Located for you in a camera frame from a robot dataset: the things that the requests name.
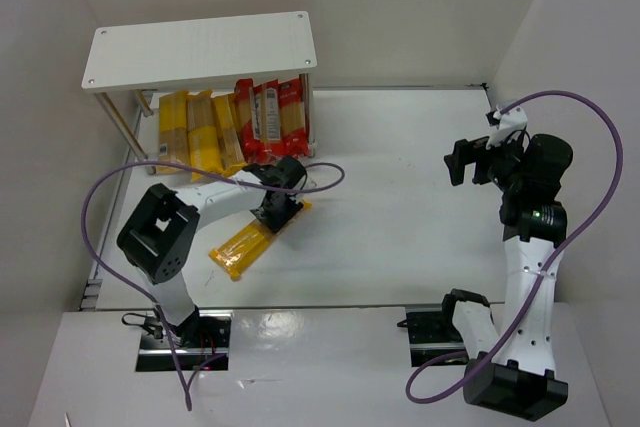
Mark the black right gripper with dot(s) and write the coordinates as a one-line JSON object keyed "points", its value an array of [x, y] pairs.
{"points": [[480, 162]]}

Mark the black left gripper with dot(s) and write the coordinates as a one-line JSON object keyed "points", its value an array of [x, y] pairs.
{"points": [[275, 212]]}

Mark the yellow spaghetti bag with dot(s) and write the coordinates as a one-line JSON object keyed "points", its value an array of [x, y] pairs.
{"points": [[233, 158], [173, 144], [203, 141], [242, 250]]}

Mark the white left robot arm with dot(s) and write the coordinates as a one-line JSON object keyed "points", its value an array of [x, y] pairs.
{"points": [[158, 235]]}

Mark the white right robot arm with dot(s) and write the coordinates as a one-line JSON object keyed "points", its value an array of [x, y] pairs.
{"points": [[511, 366]]}

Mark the white two-tier shelf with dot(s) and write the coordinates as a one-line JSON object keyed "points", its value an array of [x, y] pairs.
{"points": [[199, 54]]}

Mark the red spaghetti bag middle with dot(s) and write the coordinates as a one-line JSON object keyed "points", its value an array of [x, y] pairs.
{"points": [[268, 129]]}

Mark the red spaghetti bag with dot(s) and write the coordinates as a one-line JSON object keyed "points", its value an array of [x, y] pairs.
{"points": [[293, 118], [244, 102], [268, 129]]}

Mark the red spaghetti bag left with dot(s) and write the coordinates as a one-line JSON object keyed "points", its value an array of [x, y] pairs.
{"points": [[244, 102]]}

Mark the red spaghetti bag rightmost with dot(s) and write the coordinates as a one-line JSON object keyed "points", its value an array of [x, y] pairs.
{"points": [[293, 118]]}

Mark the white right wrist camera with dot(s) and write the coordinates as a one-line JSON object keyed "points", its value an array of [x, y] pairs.
{"points": [[505, 124]]}

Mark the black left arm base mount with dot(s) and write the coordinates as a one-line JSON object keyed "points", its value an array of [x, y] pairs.
{"points": [[209, 341]]}

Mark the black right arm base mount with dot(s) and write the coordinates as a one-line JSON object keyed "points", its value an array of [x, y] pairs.
{"points": [[429, 334]]}

